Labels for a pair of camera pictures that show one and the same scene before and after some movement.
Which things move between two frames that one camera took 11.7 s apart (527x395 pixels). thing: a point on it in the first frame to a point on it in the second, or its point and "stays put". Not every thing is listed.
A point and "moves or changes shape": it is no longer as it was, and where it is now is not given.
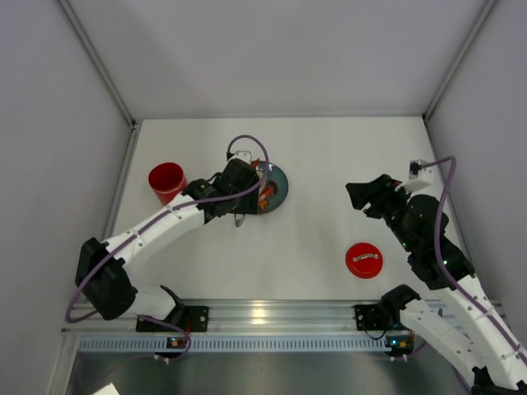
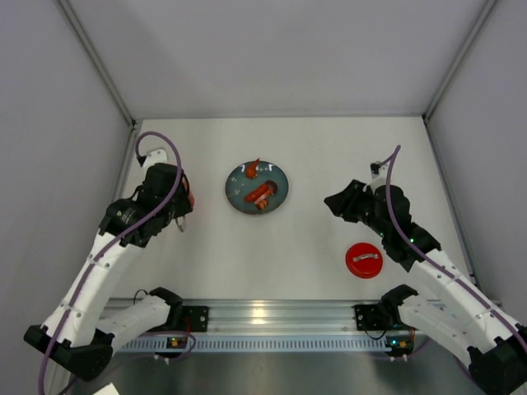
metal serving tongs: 239,217 moves or changes shape
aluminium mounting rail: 241,316 stays put
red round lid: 364,260 stays put
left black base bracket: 196,318 stays put
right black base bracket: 371,317 stays put
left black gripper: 250,197 to 181,203
